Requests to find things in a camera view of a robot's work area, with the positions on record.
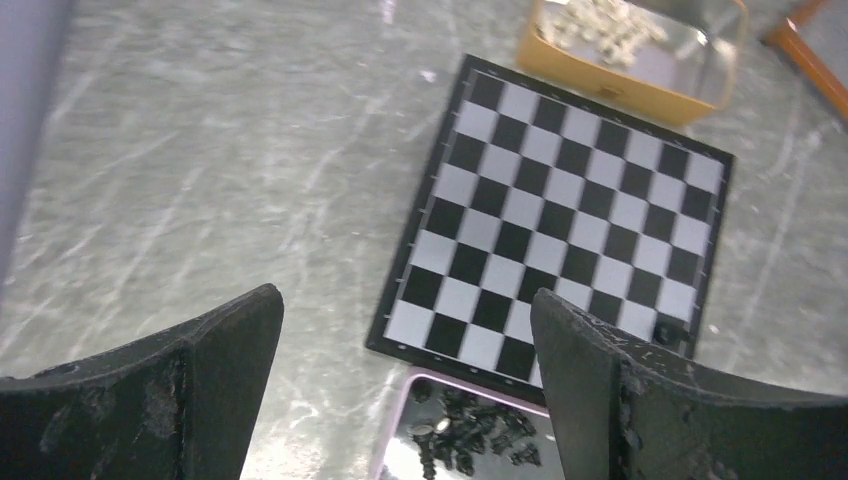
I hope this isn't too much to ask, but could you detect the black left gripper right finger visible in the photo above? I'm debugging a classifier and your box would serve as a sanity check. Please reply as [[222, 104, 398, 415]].
[[531, 289, 847, 479]]

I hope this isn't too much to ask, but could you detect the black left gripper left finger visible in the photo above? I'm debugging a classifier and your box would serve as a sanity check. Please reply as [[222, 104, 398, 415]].
[[1, 284, 284, 480]]

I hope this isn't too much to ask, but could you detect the pile of white chess pieces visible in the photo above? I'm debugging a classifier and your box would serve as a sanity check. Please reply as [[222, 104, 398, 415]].
[[535, 0, 668, 68]]

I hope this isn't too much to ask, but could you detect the black chess pawn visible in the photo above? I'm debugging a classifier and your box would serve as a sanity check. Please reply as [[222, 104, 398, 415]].
[[653, 323, 679, 349]]

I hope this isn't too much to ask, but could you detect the silver tin box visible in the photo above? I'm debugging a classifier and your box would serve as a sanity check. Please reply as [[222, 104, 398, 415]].
[[370, 368, 564, 479]]

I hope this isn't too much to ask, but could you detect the black and white chessboard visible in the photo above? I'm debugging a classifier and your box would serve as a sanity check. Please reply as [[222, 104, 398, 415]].
[[366, 55, 734, 405]]

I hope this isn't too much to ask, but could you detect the gold tin box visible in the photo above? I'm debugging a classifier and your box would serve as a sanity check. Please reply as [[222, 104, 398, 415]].
[[516, 0, 748, 126]]

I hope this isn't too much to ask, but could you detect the pile of black chess pieces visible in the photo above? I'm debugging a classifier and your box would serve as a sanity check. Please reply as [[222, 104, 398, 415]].
[[406, 379, 542, 479]]

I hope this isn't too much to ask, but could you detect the orange wooden rack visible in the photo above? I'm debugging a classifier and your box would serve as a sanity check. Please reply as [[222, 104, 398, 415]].
[[761, 0, 847, 120]]

